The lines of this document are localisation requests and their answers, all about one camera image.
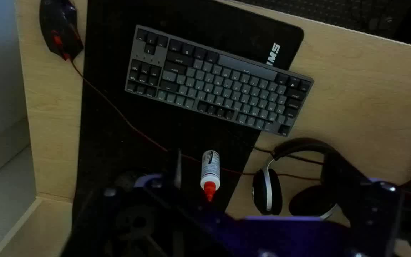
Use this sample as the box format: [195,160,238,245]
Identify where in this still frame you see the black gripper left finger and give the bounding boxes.
[68,170,229,257]

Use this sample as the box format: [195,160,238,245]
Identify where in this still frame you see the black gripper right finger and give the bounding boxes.
[320,147,403,257]

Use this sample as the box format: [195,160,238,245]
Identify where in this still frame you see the black and white headphones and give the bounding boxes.
[252,137,356,223]

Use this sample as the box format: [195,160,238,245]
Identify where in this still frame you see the white glue bottle red cap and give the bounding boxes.
[199,148,222,203]

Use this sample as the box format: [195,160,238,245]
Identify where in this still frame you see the black desk mat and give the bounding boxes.
[62,0,306,257]

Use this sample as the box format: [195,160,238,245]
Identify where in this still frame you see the grey mechanical keyboard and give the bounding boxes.
[123,24,316,138]

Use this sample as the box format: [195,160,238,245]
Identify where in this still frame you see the black and red mouse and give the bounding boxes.
[39,0,86,61]

